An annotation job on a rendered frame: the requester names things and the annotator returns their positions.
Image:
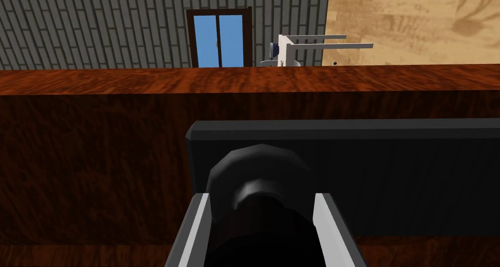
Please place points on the black drawer front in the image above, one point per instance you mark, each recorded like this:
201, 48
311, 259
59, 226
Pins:
390, 181

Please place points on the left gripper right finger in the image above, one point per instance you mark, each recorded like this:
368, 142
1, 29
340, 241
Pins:
335, 235

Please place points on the red-brown wooden cabinet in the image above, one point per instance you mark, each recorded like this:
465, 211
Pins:
97, 150

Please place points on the blue window with brown frame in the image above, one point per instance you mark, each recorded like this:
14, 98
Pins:
219, 38

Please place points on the black round knob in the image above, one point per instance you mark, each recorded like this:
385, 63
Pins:
258, 196

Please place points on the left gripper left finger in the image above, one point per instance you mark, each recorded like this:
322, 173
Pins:
190, 235

